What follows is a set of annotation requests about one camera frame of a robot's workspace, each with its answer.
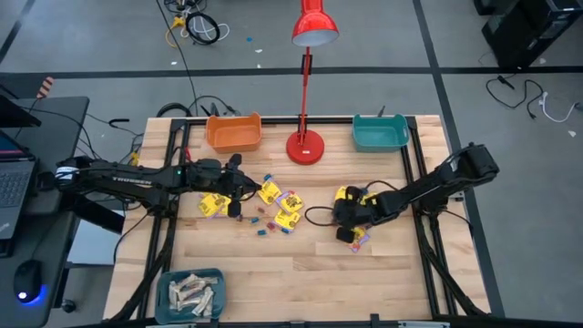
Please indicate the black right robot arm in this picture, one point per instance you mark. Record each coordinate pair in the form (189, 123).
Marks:
(432, 187)

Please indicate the teal green plastic bin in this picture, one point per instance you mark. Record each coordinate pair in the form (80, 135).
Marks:
(380, 134)

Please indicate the black side desk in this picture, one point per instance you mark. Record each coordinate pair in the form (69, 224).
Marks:
(59, 136)

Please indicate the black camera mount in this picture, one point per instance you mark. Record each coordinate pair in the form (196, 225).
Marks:
(374, 320)

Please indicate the white candy bar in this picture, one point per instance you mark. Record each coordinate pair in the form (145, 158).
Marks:
(173, 294)
(182, 306)
(189, 283)
(203, 301)
(210, 311)
(189, 297)
(209, 280)

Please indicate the striped hazard marker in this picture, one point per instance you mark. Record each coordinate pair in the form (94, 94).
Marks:
(45, 86)

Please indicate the red wrapped hard candy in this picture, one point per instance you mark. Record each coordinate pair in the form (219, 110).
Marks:
(260, 210)
(271, 226)

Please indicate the orange plastic bin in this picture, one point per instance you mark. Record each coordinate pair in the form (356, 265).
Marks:
(233, 136)

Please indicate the red desk lamp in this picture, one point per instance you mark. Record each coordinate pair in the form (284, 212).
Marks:
(305, 148)

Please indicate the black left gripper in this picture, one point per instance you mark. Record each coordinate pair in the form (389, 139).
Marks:
(232, 184)

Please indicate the black laptop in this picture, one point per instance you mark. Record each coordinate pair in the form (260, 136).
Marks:
(13, 187)

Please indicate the dark blue plastic bin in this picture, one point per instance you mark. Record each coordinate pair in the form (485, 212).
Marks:
(219, 273)

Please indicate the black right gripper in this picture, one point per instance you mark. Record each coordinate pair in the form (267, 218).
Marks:
(360, 212)

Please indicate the black computer mouse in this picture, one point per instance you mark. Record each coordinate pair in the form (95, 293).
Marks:
(27, 279)

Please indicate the black desk caster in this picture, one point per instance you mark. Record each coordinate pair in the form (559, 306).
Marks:
(68, 305)

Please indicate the small black desk device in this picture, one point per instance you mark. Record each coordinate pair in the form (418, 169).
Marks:
(45, 181)

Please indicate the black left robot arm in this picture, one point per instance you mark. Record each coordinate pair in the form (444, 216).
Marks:
(127, 180)

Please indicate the yellow purple-edged candy packet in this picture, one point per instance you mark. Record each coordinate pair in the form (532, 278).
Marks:
(291, 201)
(361, 237)

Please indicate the black computer tower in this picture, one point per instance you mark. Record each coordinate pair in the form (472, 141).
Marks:
(533, 32)

